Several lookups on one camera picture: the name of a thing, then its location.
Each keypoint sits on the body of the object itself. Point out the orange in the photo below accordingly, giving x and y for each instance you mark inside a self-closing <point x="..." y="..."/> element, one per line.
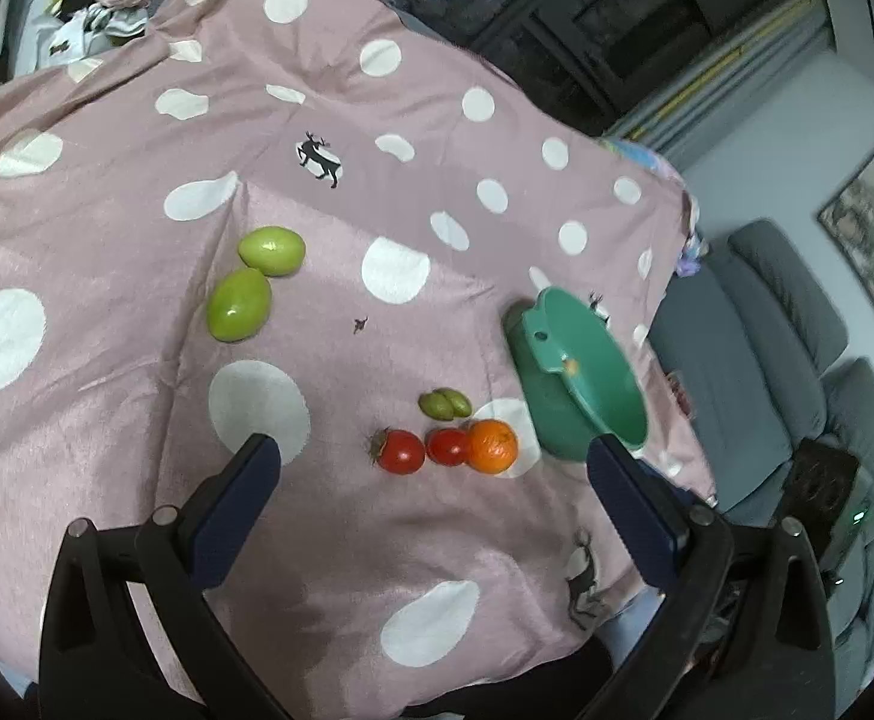
<point x="492" y="447"/>

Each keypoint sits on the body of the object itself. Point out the dark glass cabinet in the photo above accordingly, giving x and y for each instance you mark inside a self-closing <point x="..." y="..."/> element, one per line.
<point x="632" y="7"/>

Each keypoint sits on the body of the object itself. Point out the large green fruit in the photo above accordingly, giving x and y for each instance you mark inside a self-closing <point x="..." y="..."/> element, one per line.
<point x="239" y="306"/>
<point x="272" y="250"/>

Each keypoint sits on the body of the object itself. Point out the white crumpled cloth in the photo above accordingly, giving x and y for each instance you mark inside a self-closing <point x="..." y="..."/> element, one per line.
<point x="95" y="26"/>

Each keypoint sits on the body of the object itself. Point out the red tomato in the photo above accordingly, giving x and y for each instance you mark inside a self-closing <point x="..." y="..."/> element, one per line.
<point x="401" y="451"/>
<point x="448" y="448"/>

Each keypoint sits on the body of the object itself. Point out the red snack packet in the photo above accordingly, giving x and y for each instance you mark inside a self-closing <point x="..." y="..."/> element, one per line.
<point x="681" y="391"/>

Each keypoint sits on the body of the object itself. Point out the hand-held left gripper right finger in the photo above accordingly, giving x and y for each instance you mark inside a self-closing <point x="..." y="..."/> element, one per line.
<point x="632" y="517"/>

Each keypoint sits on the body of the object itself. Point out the pink polka dot blanket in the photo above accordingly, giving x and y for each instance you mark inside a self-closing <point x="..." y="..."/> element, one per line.
<point x="144" y="405"/>

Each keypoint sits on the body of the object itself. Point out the framed wall picture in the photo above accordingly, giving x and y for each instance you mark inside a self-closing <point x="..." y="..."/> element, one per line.
<point x="873" y="232"/>

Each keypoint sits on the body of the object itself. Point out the grey sofa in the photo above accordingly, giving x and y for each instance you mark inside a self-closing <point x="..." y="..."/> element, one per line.
<point x="766" y="360"/>

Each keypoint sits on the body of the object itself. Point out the green plastic bowl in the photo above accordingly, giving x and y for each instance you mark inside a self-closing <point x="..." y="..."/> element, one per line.
<point x="583" y="382"/>

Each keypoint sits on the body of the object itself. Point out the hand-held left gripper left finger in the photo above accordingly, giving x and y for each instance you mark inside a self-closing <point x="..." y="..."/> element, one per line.
<point x="236" y="510"/>

